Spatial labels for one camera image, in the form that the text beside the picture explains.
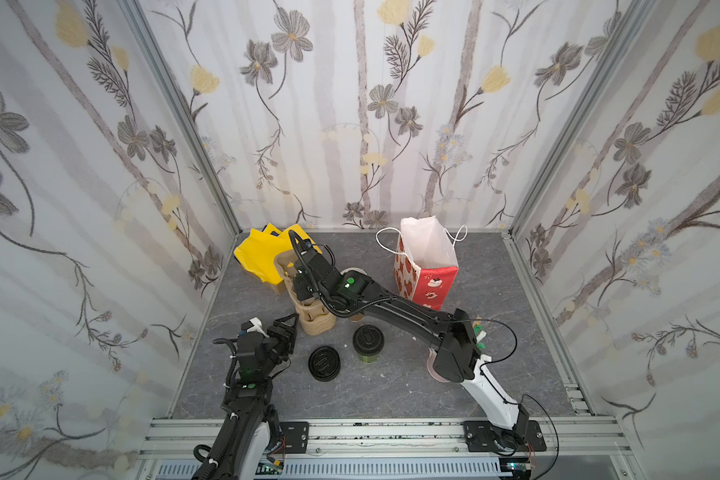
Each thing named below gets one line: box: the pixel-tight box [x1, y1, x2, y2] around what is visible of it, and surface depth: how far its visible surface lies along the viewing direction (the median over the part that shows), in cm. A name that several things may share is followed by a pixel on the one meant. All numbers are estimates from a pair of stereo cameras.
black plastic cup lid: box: [352, 324, 385, 356], surface depth 80 cm
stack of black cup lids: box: [308, 345, 341, 382], surface depth 84 cm
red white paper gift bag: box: [394, 216, 459, 311], surface depth 88 cm
